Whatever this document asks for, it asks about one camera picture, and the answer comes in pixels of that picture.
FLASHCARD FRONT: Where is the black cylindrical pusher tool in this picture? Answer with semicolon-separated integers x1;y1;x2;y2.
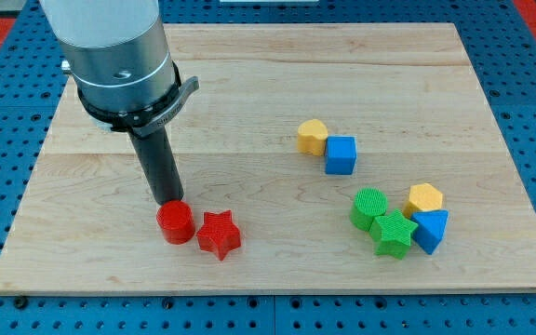
128;129;184;206

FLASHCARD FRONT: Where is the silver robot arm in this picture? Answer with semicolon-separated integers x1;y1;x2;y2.
40;0;198;205

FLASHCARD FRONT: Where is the yellow heart block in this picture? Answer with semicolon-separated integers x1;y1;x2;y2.
297;119;328;156

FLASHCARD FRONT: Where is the red cylinder block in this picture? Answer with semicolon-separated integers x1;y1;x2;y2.
156;200;195;245

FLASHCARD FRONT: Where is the red star block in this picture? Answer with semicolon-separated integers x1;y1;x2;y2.
196;210;241;261

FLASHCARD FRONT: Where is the blue cube block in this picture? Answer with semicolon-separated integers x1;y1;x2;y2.
325;136;357;175

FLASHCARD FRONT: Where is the wooden board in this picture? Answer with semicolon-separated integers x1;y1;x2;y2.
0;23;536;296

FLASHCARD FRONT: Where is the green cylinder block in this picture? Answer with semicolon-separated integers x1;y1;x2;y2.
349;188;388;231

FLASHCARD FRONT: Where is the green star block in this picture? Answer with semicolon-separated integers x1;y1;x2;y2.
368;209;418;260

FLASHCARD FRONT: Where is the yellow hexagon block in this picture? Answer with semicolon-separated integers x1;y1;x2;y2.
402;183;444;219

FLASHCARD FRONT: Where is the blue triangle block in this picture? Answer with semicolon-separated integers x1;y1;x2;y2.
411;209;449;255

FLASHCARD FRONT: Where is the black clamp ring with lever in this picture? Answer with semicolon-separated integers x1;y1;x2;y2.
76;62;200;139

